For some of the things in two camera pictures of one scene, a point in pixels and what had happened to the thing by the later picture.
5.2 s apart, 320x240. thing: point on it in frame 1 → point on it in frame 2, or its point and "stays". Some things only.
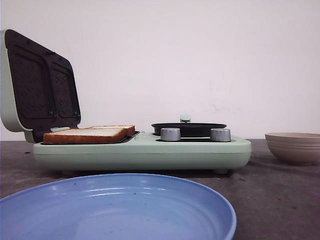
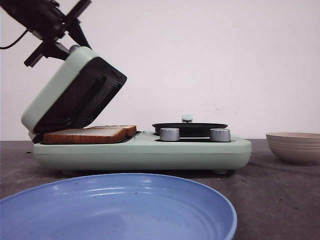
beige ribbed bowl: [295, 148] stays
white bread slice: [129, 130] stays
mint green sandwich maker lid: [39, 87] → [81, 84]
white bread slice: [102, 135] stays
